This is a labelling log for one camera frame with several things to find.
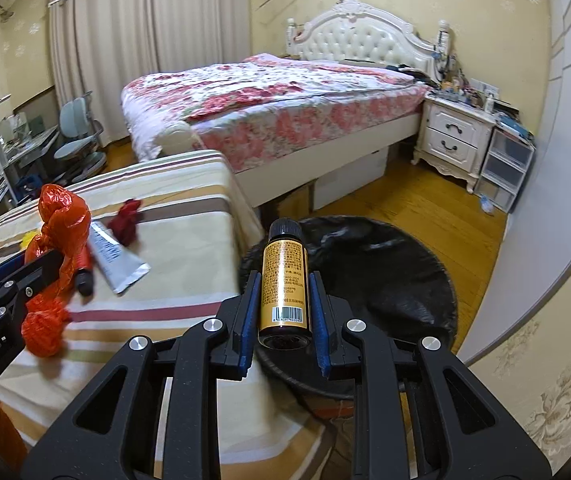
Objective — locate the study desk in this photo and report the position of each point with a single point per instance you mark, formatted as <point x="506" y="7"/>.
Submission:
<point x="24" y="154"/>

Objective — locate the striped beige bed cover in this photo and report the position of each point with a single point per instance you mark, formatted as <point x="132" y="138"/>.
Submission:
<point x="195" y="226"/>

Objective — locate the white storage box under bed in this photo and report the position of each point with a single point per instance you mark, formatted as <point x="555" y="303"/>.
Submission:
<point x="349" y="178"/>

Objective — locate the beige curtains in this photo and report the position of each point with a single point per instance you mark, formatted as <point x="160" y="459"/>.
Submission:
<point x="99" y="46"/>

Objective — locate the white nightstand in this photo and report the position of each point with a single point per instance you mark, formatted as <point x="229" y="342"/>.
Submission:
<point x="453" y="139"/>

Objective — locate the black lined trash bin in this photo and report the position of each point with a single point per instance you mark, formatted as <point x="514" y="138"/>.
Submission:
<point x="389" y="279"/>

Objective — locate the dark red crumpled cloth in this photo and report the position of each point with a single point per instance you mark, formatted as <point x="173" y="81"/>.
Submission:
<point x="123" y="225"/>

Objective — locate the floral pink bedspread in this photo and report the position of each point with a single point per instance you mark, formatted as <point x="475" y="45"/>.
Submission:
<point x="263" y="108"/>

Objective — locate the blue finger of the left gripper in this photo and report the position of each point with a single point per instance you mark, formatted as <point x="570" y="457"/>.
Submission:
<point x="11" y="265"/>

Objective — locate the white squeeze tube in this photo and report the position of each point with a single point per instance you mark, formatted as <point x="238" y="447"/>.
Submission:
<point x="120" y="267"/>

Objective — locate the clear plastic drawer unit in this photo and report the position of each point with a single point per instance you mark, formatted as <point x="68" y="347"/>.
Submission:
<point x="505" y="168"/>

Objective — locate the white bed frame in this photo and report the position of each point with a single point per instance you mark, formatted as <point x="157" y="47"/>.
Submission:
<point x="285" y="174"/>

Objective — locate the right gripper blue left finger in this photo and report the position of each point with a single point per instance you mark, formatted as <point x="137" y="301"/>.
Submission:
<point x="240" y="314"/>

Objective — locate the white tufted headboard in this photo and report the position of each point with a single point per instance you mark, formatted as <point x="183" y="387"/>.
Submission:
<point x="353" y="31"/>

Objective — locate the light blue desk chair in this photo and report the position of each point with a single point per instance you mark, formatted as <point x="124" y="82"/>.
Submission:
<point x="81" y="153"/>

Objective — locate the orange red plastic bag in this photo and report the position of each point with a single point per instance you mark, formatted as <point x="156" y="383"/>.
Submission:
<point x="63" y="236"/>

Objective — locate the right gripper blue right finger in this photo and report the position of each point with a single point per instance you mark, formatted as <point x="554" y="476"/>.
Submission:
<point x="326" y="331"/>

